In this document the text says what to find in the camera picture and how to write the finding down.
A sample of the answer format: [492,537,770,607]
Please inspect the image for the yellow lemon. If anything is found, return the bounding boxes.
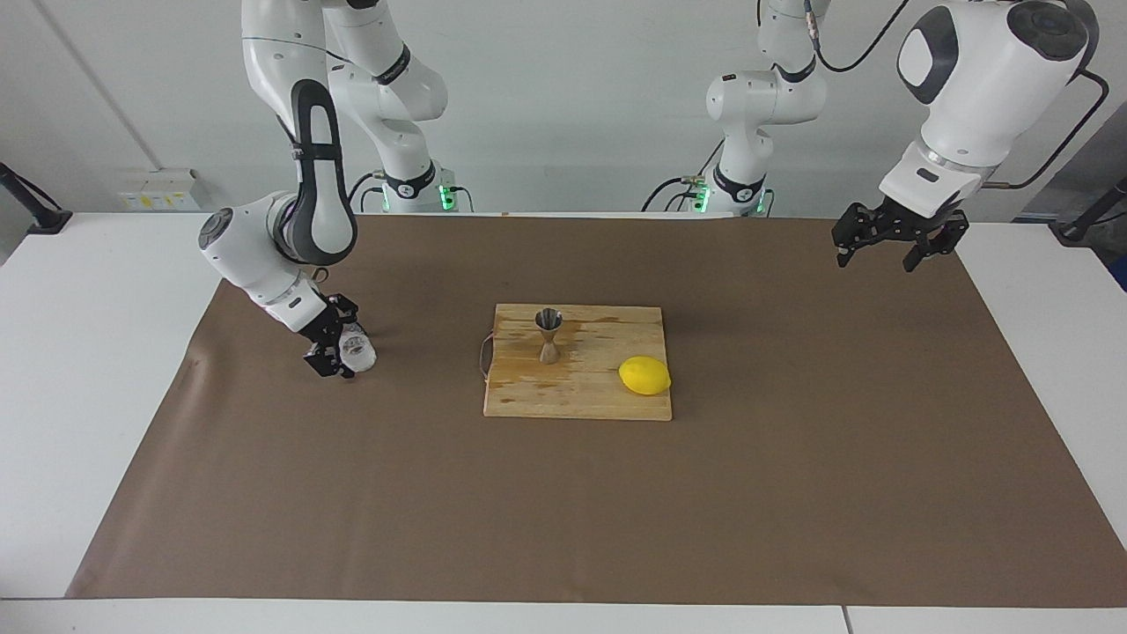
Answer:
[618,355,673,396]

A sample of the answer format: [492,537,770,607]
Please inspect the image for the black camera stand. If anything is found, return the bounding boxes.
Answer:
[1052,176,1127,246]
[0,161,73,235]

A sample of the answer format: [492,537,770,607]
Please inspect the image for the clear crinkled plastic cup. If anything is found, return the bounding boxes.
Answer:
[339,321,378,372]

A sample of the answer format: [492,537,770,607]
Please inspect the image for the wooden cutting board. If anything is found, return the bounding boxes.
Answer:
[482,304,674,422]

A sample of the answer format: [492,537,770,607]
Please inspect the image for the steel double jigger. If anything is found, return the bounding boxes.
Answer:
[535,307,564,365]

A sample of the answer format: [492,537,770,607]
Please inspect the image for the brown paper table mat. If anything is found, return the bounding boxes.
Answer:
[66,214,1127,608]

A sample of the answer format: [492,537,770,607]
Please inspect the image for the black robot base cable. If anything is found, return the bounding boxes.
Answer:
[348,172,388,214]
[641,136,727,214]

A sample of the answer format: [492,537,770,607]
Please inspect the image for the white wall outlet box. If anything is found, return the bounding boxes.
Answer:
[119,167,202,212]

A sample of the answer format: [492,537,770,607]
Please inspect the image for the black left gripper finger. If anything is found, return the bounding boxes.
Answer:
[834,207,886,268]
[902,220,969,272]

